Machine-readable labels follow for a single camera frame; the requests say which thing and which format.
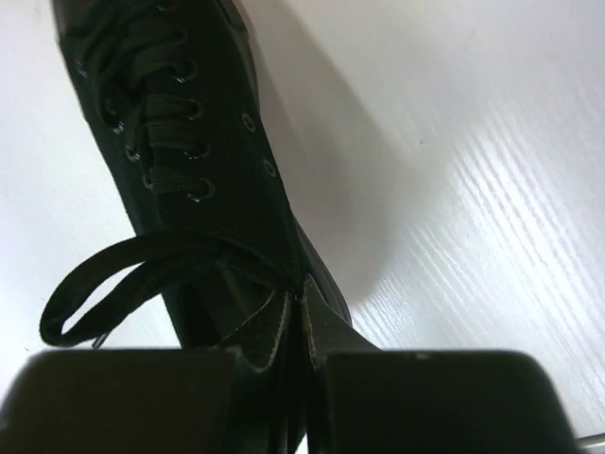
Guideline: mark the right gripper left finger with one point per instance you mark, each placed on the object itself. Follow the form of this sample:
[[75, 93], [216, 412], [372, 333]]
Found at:
[[143, 401]]

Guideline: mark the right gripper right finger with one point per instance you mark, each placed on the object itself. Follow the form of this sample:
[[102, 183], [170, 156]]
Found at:
[[366, 400]]

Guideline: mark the black canvas sneaker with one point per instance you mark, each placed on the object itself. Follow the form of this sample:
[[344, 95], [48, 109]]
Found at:
[[170, 93]]

